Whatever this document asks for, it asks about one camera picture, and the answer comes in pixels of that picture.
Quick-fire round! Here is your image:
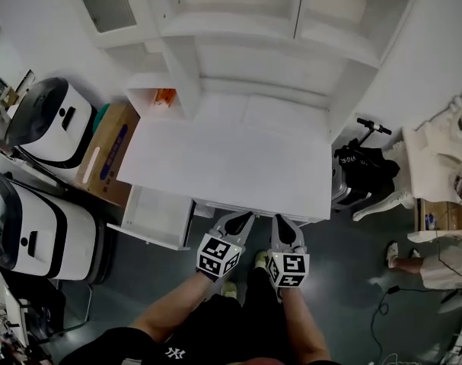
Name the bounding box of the person's left forearm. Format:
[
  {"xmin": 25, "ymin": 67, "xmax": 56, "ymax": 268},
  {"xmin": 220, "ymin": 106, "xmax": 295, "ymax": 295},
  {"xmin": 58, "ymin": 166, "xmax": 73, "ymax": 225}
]
[{"xmin": 129, "ymin": 271, "xmax": 212, "ymax": 344}]

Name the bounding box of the person's black clothing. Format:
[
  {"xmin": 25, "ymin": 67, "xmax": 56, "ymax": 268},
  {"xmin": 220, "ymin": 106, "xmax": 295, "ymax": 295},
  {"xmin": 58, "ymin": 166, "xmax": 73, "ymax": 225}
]
[{"xmin": 59, "ymin": 264, "xmax": 342, "ymax": 365}]

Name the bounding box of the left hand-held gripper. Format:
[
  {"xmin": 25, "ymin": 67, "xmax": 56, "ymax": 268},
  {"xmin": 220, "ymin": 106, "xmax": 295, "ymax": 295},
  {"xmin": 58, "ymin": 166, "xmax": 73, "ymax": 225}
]
[{"xmin": 195, "ymin": 211, "xmax": 256, "ymax": 283}]

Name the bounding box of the teal green object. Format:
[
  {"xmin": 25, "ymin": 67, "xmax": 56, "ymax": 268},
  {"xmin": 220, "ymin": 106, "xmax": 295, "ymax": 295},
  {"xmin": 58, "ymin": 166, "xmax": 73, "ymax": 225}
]
[{"xmin": 93, "ymin": 103, "xmax": 112, "ymax": 132}]

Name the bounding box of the silver suitcase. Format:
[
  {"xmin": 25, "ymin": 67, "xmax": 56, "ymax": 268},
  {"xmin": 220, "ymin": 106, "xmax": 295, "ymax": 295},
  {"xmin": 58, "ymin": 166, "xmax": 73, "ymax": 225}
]
[{"xmin": 331, "ymin": 161, "xmax": 372, "ymax": 211}]

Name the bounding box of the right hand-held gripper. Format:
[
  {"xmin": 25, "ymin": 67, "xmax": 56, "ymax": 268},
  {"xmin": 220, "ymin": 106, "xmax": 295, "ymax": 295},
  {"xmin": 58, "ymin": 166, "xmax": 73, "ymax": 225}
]
[{"xmin": 266, "ymin": 214, "xmax": 311, "ymax": 302}]

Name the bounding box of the white shelf cabinet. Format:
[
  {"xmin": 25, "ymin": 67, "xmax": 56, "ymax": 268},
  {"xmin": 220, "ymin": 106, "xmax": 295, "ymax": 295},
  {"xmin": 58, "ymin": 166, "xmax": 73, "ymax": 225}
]
[{"xmin": 62, "ymin": 0, "xmax": 422, "ymax": 146}]

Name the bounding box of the orange item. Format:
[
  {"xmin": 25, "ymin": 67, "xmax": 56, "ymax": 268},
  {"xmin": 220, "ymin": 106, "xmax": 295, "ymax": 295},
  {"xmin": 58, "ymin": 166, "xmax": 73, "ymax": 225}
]
[{"xmin": 154, "ymin": 88, "xmax": 177, "ymax": 108}]

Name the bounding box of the black floor cable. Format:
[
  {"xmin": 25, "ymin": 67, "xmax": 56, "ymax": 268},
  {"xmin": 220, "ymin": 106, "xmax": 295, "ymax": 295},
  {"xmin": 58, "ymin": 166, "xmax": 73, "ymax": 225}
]
[{"xmin": 369, "ymin": 285, "xmax": 462, "ymax": 357}]

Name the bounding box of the white desk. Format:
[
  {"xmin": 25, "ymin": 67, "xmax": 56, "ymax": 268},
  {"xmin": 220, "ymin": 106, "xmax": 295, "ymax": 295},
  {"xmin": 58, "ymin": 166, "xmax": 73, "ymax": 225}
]
[{"xmin": 118, "ymin": 116, "xmax": 335, "ymax": 226}]

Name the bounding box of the person's right forearm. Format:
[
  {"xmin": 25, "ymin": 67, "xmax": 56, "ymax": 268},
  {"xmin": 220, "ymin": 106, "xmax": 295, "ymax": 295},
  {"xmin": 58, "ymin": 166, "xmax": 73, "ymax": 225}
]
[{"xmin": 282, "ymin": 285, "xmax": 330, "ymax": 363}]

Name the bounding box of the brown cardboard box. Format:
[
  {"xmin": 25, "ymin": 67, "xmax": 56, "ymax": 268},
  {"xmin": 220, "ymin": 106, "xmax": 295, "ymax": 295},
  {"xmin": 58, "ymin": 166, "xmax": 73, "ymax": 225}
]
[{"xmin": 76, "ymin": 103, "xmax": 140, "ymax": 207}]

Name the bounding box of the white black-trimmed robot machine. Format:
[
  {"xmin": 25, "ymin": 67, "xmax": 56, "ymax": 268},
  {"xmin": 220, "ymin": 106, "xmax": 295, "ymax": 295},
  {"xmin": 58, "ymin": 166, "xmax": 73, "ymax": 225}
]
[
  {"xmin": 0, "ymin": 173, "xmax": 110, "ymax": 284},
  {"xmin": 4, "ymin": 77, "xmax": 98, "ymax": 169}
]

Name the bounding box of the black kick scooter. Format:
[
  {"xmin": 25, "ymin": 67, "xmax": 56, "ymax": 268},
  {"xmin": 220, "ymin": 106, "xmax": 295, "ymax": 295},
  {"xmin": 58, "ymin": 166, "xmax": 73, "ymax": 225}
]
[{"xmin": 355, "ymin": 118, "xmax": 392, "ymax": 148}]

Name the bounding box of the cluttered work table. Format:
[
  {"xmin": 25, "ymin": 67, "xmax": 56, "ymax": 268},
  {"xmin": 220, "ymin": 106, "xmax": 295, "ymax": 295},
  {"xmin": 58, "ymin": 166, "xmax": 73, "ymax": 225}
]
[{"xmin": 0, "ymin": 279, "xmax": 64, "ymax": 365}]

